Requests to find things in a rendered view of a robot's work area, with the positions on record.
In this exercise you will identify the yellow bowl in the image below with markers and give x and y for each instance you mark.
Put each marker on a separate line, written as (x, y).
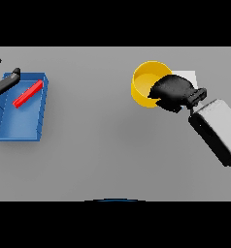
(146, 84)

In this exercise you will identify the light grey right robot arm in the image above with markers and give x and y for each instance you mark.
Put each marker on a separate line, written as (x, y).
(217, 129)

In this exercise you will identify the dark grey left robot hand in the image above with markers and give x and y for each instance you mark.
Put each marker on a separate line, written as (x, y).
(6, 83)

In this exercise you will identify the red beaker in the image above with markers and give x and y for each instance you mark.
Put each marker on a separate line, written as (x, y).
(27, 94)

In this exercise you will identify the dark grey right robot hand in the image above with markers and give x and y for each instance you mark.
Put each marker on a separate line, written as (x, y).
(174, 90)

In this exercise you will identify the pale square measuring scale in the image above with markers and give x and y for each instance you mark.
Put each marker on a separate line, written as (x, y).
(187, 77)

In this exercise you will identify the blue plastic tray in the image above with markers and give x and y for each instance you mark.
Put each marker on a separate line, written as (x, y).
(20, 116)

